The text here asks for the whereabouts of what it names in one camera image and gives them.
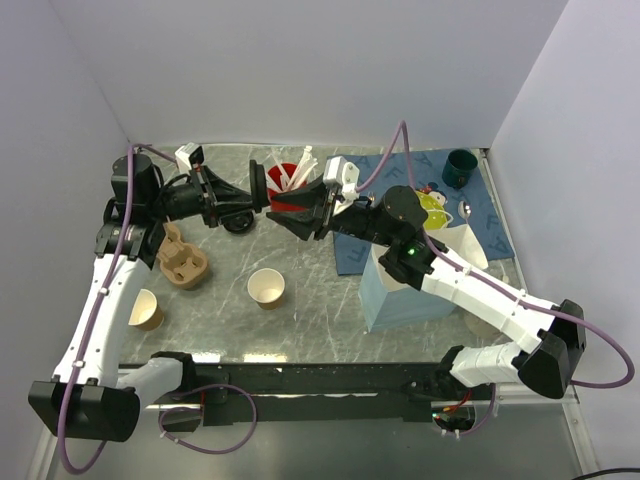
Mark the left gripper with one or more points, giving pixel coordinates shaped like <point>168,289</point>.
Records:
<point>213,191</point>

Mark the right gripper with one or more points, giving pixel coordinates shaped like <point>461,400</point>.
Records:
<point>304,223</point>

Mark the black cup lid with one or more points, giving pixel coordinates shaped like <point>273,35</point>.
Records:
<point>258,185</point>
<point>240,225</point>

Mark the brown paper cup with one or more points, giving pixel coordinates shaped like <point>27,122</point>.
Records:
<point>146,314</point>
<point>266,287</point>

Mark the light blue paper bag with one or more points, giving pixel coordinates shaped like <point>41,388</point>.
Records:
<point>387,303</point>

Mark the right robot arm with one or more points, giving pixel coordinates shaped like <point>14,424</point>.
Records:
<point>544,347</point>

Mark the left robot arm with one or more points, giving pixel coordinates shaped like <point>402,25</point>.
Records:
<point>85,397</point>

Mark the white wrapped straws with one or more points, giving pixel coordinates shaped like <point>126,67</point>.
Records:
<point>306,158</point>

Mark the red straw holder cup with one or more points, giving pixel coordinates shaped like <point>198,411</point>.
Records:
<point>288,176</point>

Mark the cardboard cup carrier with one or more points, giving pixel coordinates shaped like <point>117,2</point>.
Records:
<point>184,264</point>

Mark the yellow dotted plate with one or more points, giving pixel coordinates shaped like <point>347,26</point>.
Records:
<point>433,204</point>

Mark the silver spoon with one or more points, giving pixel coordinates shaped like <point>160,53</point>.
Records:
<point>464,211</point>

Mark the dark green mug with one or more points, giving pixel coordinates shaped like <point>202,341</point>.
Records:
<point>459,168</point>

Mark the blue letter-print cloth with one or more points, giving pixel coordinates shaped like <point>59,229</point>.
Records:
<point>351,253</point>

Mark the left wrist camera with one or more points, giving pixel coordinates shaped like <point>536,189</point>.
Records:
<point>188,156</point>

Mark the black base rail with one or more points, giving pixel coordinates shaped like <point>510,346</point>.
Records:
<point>227,393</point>

